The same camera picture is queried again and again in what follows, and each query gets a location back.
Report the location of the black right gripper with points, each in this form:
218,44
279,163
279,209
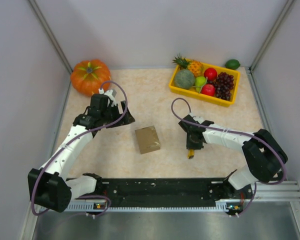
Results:
190,145

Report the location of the brown cardboard express box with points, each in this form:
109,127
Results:
147,139

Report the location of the yellow plastic tray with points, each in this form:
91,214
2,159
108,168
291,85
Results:
211,99

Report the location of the red apple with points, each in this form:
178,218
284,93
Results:
210,73
208,90

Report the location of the red apple at back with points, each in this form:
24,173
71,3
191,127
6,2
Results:
210,73

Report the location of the orange pumpkin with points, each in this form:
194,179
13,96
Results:
88,76

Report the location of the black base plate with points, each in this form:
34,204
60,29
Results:
168,192

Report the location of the green netted melon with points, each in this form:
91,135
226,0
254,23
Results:
184,79

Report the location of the green pear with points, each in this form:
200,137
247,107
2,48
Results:
200,82

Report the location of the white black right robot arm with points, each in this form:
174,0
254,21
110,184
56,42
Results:
263,155

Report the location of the yellow utility knife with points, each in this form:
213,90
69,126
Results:
191,154

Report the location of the green lime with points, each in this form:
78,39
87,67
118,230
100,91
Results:
232,64

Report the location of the dark purple grape bunch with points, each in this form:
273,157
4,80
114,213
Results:
223,85

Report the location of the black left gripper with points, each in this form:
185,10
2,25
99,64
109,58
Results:
127,119

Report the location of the small pineapple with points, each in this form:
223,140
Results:
192,65

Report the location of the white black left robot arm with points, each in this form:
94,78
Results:
49,186

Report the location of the red apple at front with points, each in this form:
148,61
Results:
208,90

